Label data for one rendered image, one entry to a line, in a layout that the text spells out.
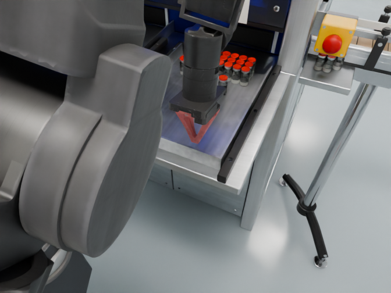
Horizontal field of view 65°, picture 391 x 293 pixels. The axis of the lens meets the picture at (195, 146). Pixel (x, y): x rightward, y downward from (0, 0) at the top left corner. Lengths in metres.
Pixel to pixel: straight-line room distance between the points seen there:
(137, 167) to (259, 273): 1.32
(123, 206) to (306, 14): 0.69
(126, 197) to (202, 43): 0.33
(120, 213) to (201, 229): 1.36
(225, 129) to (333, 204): 1.14
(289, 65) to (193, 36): 0.43
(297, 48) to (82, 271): 0.66
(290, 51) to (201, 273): 0.99
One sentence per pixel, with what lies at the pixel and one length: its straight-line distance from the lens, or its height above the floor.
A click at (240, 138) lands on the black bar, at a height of 0.90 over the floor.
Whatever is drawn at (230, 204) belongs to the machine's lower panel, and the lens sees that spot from 1.40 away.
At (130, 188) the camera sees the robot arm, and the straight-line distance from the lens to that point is 0.16.
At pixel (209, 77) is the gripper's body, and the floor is 1.07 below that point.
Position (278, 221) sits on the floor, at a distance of 1.58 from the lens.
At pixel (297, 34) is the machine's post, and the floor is 0.99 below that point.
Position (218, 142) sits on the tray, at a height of 0.88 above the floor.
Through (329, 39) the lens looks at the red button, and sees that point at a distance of 0.77.
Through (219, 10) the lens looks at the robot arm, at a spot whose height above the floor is 1.17.
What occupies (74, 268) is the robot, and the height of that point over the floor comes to 0.97.
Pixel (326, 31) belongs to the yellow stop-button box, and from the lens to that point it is 0.79.
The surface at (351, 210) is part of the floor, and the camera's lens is 1.75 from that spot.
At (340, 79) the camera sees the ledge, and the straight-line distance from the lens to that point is 0.89.
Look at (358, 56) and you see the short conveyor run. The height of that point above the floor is 0.91.
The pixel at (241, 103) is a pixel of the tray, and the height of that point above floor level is 0.88.
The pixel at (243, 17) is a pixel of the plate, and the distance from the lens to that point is 0.82.
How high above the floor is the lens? 1.35
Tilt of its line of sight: 48 degrees down
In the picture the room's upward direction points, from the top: straight up
